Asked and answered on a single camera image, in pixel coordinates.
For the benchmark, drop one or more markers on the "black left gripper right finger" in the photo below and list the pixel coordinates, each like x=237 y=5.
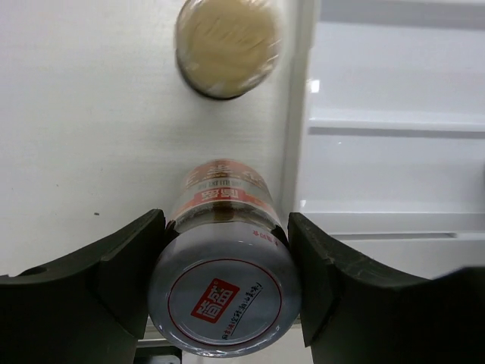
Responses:
x=358 y=310

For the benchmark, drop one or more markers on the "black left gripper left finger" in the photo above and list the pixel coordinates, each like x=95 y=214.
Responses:
x=86 y=307

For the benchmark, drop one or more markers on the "white-lid spice jar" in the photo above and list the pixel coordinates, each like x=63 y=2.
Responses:
x=225 y=284

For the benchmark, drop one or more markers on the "white divided tray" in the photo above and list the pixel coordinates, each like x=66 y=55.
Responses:
x=385 y=130

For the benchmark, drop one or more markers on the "left yellow-label sauce bottle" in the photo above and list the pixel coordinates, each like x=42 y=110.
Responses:
x=226 y=48

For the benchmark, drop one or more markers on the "aluminium table edge rail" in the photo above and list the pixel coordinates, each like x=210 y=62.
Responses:
x=154 y=348

